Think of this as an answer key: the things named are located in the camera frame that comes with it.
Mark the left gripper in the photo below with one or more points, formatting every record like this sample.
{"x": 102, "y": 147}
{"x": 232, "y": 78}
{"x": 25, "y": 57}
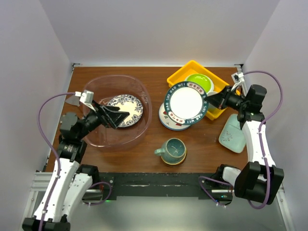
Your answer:
{"x": 115, "y": 117}

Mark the watermelon pattern plate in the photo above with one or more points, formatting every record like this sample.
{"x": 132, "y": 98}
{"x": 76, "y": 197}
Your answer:
{"x": 168, "y": 123}

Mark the yellow rimmed dark bowl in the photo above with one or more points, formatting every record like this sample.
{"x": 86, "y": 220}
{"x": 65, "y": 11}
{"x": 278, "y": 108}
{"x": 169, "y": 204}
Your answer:
{"x": 174, "y": 162}

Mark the teal glazed mug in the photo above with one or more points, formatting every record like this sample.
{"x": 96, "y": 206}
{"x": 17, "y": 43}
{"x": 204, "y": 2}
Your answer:
{"x": 172, "y": 150}

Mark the yellow plastic tray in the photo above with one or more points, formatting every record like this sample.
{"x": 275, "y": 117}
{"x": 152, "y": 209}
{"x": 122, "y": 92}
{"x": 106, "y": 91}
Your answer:
{"x": 193, "y": 68}

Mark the aluminium frame rail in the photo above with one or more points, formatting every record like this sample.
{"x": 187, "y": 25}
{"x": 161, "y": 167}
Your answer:
{"x": 37, "y": 189}

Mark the light blue mug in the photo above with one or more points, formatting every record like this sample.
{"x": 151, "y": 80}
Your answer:
{"x": 211, "y": 108}

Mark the grey triangular marker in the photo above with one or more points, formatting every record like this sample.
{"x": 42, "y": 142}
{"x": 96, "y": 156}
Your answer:
{"x": 73, "y": 100}

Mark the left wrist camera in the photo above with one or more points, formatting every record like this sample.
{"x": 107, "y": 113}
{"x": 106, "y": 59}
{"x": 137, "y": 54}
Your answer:
{"x": 85, "y": 97}

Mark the green rimmed lettered plate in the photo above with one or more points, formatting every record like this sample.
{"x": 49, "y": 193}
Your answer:
{"x": 185, "y": 103}

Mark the pale blue rimmed plate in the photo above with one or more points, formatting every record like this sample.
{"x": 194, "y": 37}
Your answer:
{"x": 211, "y": 90}

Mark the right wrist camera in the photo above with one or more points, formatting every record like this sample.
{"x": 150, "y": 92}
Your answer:
{"x": 239, "y": 81}

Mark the clear plastic bin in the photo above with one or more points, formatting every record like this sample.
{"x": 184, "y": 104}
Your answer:
{"x": 107, "y": 87}

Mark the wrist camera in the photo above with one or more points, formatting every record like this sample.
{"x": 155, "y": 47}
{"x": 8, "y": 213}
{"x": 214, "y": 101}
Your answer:
{"x": 85, "y": 97}
{"x": 239, "y": 81}

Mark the lime green plate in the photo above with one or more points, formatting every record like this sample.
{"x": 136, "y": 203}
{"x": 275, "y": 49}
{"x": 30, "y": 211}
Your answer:
{"x": 201, "y": 80}

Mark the pale green rectangular dish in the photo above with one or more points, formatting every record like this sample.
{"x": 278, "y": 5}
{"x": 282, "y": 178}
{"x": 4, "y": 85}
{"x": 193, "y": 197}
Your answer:
{"x": 232, "y": 136}

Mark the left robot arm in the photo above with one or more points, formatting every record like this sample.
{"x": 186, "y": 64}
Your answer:
{"x": 70, "y": 180}

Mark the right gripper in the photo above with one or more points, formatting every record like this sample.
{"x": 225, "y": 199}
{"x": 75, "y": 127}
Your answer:
{"x": 220, "y": 100}

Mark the blue floral plate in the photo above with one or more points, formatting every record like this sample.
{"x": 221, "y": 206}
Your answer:
{"x": 128, "y": 103}

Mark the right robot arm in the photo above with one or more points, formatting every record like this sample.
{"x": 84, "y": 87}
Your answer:
{"x": 260, "y": 179}

